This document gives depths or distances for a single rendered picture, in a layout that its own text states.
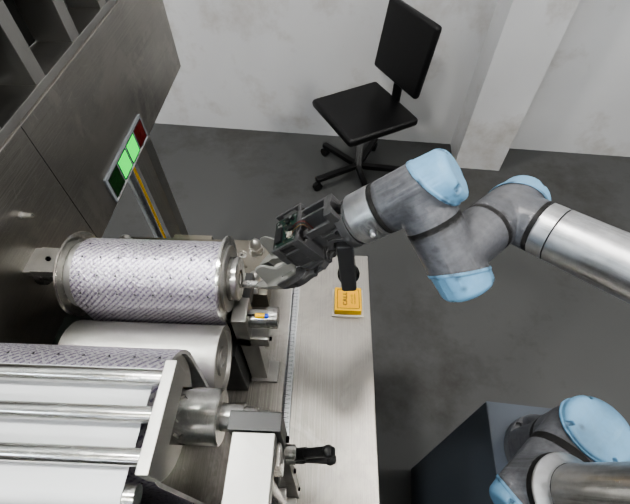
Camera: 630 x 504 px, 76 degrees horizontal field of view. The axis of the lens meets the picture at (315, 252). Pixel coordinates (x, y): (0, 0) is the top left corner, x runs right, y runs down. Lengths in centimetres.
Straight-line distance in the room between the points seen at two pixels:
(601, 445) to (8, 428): 81
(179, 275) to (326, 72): 228
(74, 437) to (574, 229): 59
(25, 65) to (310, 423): 86
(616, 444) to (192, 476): 77
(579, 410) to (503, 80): 205
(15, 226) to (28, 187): 7
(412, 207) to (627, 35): 259
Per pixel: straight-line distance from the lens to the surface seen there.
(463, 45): 276
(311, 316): 106
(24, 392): 50
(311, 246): 58
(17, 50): 86
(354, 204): 54
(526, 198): 62
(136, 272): 70
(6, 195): 79
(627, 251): 58
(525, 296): 240
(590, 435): 85
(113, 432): 45
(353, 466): 95
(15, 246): 80
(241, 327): 74
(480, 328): 221
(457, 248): 53
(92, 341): 75
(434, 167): 50
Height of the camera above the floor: 183
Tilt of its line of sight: 53 degrees down
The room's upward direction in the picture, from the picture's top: straight up
